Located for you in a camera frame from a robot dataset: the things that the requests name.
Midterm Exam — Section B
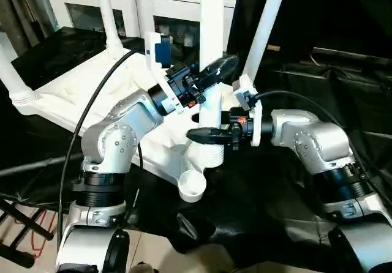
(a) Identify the white plastic table leg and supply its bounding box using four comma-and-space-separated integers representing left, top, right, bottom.
241, 0, 290, 94
196, 0, 230, 171
0, 33, 32, 103
95, 0, 127, 53

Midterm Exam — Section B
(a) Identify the black work mat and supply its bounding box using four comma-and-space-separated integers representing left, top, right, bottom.
0, 27, 392, 271

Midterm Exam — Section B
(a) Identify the white cabinet with glass doors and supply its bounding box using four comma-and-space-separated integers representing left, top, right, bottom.
42, 0, 241, 51

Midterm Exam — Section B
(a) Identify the dark low shelf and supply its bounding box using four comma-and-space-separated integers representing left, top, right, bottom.
310, 45, 392, 65

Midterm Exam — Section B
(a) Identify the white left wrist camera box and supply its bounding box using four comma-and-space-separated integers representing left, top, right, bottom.
145, 32, 183, 112

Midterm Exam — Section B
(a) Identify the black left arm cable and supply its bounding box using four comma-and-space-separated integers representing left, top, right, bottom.
58, 48, 145, 249

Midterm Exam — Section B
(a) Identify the red cable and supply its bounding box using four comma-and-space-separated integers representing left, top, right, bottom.
13, 207, 57, 256

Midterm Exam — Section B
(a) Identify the black stand frame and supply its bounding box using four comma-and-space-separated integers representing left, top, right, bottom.
0, 193, 59, 269

